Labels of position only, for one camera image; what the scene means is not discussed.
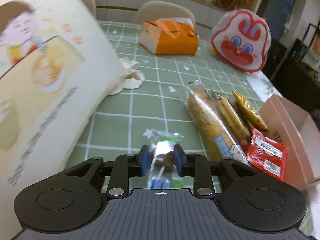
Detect chocolate bar blue wrapper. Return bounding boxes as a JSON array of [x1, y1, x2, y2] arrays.
[[143, 129, 184, 190]]

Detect long biscuit pack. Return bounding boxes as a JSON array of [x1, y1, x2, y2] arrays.
[[186, 81, 249, 165]]

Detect thin biscuit stick pack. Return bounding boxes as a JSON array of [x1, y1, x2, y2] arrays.
[[210, 86, 251, 142]]

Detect red snack packet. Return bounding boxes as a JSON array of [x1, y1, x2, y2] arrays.
[[247, 127, 289, 181]]

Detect green grid tablecloth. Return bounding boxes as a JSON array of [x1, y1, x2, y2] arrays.
[[67, 21, 276, 167]]

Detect yellow snack sachet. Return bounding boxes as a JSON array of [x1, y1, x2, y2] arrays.
[[232, 90, 268, 131]]

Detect pink open storage box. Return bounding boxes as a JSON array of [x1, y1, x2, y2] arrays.
[[259, 94, 320, 190]]

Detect cream cartoon canvas bag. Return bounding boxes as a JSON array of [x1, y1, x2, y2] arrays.
[[1, 0, 140, 239]]

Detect orange tissue box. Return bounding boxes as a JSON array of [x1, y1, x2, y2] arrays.
[[139, 17, 199, 55]]

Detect red white rabbit bag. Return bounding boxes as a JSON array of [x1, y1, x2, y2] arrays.
[[210, 9, 272, 73]]

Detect beige dining chair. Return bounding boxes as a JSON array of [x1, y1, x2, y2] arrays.
[[133, 1, 196, 26], [81, 0, 97, 18]]

